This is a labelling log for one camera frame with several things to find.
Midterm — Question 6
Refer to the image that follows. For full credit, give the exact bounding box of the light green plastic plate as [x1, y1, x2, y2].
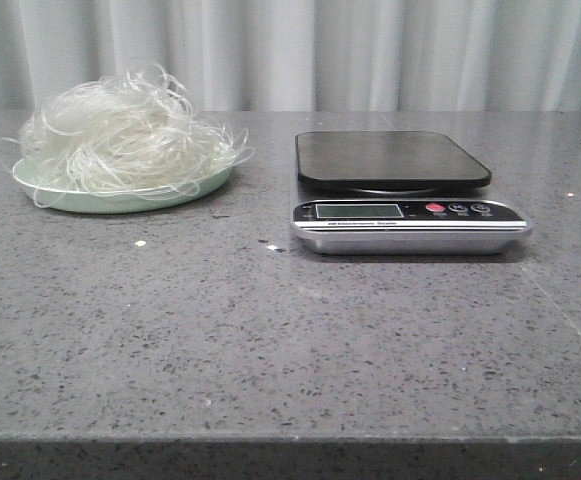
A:
[12, 159, 233, 215]

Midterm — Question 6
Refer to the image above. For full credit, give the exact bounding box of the white pleated curtain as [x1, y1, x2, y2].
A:
[0, 1, 581, 111]

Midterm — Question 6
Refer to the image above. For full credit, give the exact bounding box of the black silver kitchen scale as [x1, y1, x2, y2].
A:
[291, 131, 532, 255]

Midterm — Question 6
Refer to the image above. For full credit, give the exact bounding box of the white vermicelli noodle bundle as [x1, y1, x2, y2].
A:
[11, 64, 253, 195]

